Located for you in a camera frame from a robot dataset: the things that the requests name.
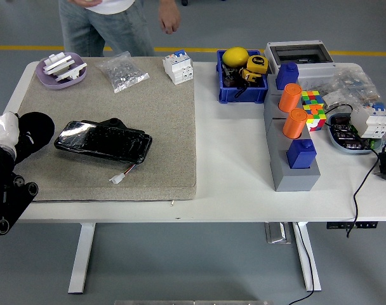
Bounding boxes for person's left hand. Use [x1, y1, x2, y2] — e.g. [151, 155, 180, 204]
[158, 0, 182, 35]

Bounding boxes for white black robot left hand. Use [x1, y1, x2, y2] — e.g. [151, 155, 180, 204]
[0, 111, 35, 156]

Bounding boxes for glossy black panel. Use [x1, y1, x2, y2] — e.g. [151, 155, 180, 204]
[53, 118, 153, 166]

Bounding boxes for black table control panel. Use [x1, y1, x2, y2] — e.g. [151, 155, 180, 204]
[326, 221, 378, 230]

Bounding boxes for white circuit breaker blue lever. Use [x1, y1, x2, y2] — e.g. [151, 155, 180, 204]
[162, 49, 194, 86]
[350, 102, 386, 139]

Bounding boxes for person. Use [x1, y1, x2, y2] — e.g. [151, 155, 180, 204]
[58, 0, 182, 58]

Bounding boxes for purple tray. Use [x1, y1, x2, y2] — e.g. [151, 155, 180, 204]
[35, 51, 87, 90]

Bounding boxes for clear bag of screws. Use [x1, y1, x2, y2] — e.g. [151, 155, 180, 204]
[94, 50, 150, 94]

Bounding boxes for yellow ball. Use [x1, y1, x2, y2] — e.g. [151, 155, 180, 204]
[222, 46, 250, 68]

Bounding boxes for dark brown part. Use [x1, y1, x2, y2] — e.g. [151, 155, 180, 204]
[221, 62, 241, 88]

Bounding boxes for yellow tape measure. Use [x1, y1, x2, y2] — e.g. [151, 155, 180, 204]
[246, 55, 269, 75]
[240, 67, 263, 84]

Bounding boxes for blue plastic bin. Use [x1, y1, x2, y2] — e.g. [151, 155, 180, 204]
[216, 49, 270, 104]

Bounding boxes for grey-brown mat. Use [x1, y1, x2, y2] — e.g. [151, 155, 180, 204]
[15, 56, 198, 203]

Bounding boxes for blue block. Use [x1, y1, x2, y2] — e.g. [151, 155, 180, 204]
[286, 139, 317, 170]
[276, 62, 300, 92]

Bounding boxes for orange cylinder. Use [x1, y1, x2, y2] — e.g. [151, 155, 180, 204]
[277, 83, 303, 114]
[282, 107, 308, 140]

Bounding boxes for white table leg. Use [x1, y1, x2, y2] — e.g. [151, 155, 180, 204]
[291, 221, 323, 292]
[68, 222, 97, 295]

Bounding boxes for grey distribution box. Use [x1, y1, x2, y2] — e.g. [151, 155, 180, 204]
[263, 40, 338, 93]

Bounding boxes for colourful puzzle cube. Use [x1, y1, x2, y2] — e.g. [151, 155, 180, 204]
[300, 90, 324, 107]
[303, 104, 327, 132]

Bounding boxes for clear bags of parts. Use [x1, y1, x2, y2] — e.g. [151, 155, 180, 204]
[319, 65, 383, 111]

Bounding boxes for grey block base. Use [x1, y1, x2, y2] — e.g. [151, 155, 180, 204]
[263, 74, 321, 193]

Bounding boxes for blue-grey tray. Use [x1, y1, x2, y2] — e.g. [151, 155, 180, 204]
[326, 112, 384, 156]

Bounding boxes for black circuit board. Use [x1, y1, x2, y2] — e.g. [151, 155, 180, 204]
[331, 116, 371, 150]

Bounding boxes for metal floor plate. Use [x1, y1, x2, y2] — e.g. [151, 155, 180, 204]
[264, 222, 293, 245]

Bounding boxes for white switch plate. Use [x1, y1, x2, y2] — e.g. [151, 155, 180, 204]
[42, 52, 74, 76]
[54, 62, 88, 83]

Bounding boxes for white wire connector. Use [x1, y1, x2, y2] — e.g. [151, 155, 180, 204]
[109, 164, 137, 186]

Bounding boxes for black adapter cable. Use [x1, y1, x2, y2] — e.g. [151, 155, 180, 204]
[347, 152, 383, 239]

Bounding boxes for black floor cable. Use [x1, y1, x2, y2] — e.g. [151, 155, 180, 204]
[288, 222, 315, 305]

